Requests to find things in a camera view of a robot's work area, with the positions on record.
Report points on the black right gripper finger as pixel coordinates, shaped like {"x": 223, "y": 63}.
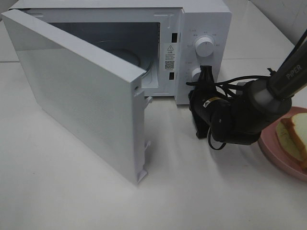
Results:
{"x": 209, "y": 74}
{"x": 203, "y": 75}

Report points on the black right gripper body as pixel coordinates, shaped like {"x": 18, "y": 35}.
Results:
{"x": 204, "y": 101}

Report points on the pink round plate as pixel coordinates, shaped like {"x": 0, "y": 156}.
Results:
{"x": 270, "y": 146}

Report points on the white bread sandwich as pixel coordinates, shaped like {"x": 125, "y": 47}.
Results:
{"x": 292, "y": 136}

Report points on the white microwave door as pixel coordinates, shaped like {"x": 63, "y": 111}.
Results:
{"x": 95, "y": 95}

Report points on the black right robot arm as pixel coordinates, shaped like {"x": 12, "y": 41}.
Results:
{"x": 236, "y": 111}

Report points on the lower white timer knob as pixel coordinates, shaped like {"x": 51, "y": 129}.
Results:
{"x": 195, "y": 74}

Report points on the upper white power knob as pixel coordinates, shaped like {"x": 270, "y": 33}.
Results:
{"x": 204, "y": 46}

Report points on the white microwave oven body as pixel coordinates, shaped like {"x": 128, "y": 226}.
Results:
{"x": 168, "y": 27}

